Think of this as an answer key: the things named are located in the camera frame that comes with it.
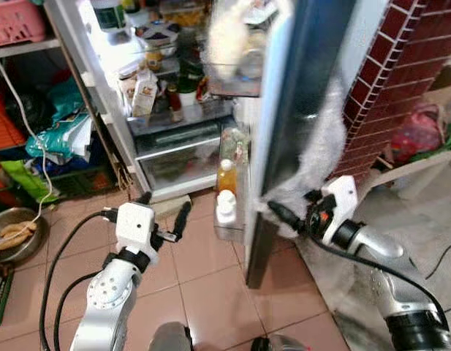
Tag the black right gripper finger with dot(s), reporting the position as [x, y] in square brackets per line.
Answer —
[287, 216]

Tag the steel fridge door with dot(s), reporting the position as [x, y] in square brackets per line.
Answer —
[298, 88]

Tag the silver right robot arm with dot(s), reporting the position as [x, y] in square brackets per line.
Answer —
[375, 241]

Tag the white plastic bottle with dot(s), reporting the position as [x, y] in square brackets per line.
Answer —
[226, 207]

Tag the clear crisper drawer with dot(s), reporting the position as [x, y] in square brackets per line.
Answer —
[185, 164]

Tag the orange juice bottle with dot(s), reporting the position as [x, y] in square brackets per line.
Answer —
[226, 178]

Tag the clear bubble wrap sheet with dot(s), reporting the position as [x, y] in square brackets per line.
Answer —
[324, 139]

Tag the grey crisper cover shelf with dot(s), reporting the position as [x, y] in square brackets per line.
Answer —
[181, 121]

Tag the grey left robot leg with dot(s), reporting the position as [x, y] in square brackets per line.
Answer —
[170, 338]

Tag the grey robot leg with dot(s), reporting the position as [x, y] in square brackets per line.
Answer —
[170, 338]
[280, 344]

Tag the teal printed bag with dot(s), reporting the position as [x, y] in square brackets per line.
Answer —
[61, 135]

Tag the white cow-print milk carton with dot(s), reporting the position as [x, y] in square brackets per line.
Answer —
[126, 88]

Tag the bright green bag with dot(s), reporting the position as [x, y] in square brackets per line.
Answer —
[24, 179]

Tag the pink plastic bag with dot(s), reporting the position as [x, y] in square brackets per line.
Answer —
[417, 131]

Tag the grey right robot leg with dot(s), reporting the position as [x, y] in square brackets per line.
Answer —
[280, 344]

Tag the tan sausages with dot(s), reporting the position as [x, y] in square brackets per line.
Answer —
[13, 235]

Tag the yellow labelled jar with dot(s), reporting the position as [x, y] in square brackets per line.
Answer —
[156, 60]

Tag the round metal bowl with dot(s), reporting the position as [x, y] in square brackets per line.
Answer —
[6, 256]

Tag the orange plastic crate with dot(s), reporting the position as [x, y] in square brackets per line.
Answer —
[2, 124]

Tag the dark green flat pack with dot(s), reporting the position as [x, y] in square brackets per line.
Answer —
[0, 292]

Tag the white plastic bag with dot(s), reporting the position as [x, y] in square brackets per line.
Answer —
[232, 36]

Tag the grey metal shelf rack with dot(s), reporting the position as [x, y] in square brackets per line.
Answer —
[20, 48]

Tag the pink plastic basket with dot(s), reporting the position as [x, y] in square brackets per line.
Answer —
[17, 20]

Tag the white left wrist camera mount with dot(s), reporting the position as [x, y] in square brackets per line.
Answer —
[135, 223]

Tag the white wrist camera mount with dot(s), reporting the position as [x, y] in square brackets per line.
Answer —
[342, 197]
[135, 223]

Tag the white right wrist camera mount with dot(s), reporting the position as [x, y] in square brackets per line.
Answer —
[342, 197]

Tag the red tiled wall ledge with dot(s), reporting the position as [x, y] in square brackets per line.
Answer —
[400, 66]

